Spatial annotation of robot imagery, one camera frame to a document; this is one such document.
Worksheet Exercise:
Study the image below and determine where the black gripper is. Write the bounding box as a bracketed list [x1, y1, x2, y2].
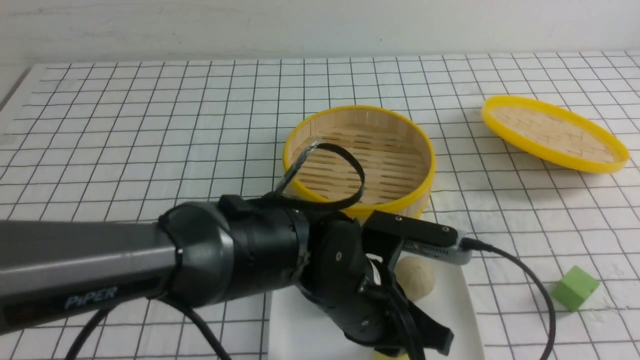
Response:
[298, 212, 455, 358]

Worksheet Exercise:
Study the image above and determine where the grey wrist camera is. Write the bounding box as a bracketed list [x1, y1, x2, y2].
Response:
[362, 210, 473, 268]

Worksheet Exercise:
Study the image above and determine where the white grid tablecloth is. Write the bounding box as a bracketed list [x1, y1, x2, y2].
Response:
[1, 51, 639, 360]

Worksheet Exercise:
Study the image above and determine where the yellow steamed bun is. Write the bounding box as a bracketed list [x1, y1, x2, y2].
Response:
[372, 351, 409, 360]

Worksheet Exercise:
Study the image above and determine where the black cable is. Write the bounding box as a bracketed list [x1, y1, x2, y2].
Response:
[65, 142, 557, 360]

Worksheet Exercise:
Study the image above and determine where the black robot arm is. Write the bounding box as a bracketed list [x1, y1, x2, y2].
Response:
[0, 194, 454, 360]

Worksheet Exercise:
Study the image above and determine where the yellow-rimmed bamboo steamer lid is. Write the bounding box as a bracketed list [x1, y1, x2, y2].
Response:
[481, 95, 630, 174]

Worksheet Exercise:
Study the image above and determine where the yellow-rimmed bamboo steamer basket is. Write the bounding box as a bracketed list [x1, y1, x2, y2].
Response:
[282, 105, 436, 223]

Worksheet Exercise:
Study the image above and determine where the green foam cube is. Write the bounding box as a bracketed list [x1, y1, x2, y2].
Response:
[550, 266, 601, 313]

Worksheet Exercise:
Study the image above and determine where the white square plate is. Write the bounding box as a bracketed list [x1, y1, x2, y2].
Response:
[268, 260, 486, 360]

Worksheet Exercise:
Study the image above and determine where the beige steamed bun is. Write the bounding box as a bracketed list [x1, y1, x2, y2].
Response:
[394, 256, 436, 303]

